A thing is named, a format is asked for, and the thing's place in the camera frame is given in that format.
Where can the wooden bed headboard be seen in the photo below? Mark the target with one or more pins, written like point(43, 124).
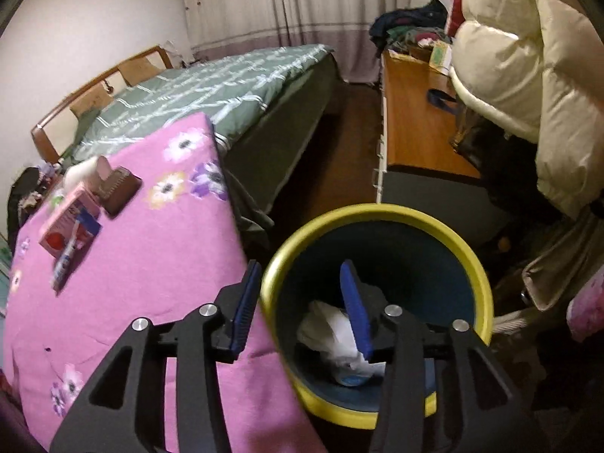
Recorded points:
point(47, 127)

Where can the bed with green checked duvet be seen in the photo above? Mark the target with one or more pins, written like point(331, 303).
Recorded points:
point(212, 85)

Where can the beige coat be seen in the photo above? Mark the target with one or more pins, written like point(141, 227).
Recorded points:
point(557, 264)

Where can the beige pink curtain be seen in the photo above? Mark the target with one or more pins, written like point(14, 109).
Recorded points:
point(306, 0)

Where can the cream down jacket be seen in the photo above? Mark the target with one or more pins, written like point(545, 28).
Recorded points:
point(542, 56)

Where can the yellow rimmed trash bin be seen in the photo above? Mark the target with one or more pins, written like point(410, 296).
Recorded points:
point(377, 214)

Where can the black bag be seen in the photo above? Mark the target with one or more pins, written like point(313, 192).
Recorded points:
point(505, 165)

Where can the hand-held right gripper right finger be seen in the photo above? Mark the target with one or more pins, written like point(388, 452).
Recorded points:
point(354, 311)

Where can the brown wallet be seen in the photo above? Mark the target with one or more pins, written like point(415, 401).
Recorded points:
point(120, 193)

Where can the pink floral blanket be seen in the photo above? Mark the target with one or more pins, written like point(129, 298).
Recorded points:
point(141, 269)

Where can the white tissue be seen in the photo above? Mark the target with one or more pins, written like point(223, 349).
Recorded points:
point(325, 330)

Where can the blue white tube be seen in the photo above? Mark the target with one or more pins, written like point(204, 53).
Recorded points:
point(63, 264)

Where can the person's pink floral clothing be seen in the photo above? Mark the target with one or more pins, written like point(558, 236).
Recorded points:
point(587, 311)

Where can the green patterned box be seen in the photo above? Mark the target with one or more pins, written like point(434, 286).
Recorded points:
point(441, 54)

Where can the wooden desk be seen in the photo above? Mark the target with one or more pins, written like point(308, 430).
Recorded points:
point(415, 118)

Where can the clothes pile on desk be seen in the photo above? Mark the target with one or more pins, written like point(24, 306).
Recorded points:
point(410, 23)

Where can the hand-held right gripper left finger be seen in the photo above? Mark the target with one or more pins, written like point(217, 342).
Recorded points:
point(247, 302)

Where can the dark clothes pile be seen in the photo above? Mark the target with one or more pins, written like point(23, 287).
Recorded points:
point(23, 188)

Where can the pink cardboard box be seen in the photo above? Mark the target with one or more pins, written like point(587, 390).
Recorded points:
point(61, 226)

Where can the white bottle green label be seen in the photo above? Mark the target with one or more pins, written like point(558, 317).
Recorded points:
point(80, 174)

